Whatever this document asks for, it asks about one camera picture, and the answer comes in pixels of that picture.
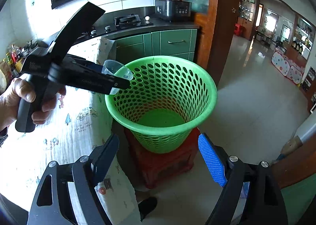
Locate clear plastic cup with lid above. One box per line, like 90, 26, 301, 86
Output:
100, 60, 133, 95

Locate green kitchen cabinets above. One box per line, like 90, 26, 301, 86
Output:
116, 29, 198, 64

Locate person's left hand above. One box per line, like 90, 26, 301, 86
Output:
0, 78, 57, 136

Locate black gas stove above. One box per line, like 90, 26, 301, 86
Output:
78, 14, 154, 39

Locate green plastic waste basket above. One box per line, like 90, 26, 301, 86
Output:
105, 55, 217, 154

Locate black rice cooker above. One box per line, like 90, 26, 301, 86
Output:
155, 0, 192, 22

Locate polka dot play tent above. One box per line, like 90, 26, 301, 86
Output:
271, 51, 305, 85

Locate wooden glass display cabinet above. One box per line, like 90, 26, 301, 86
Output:
184, 0, 239, 85

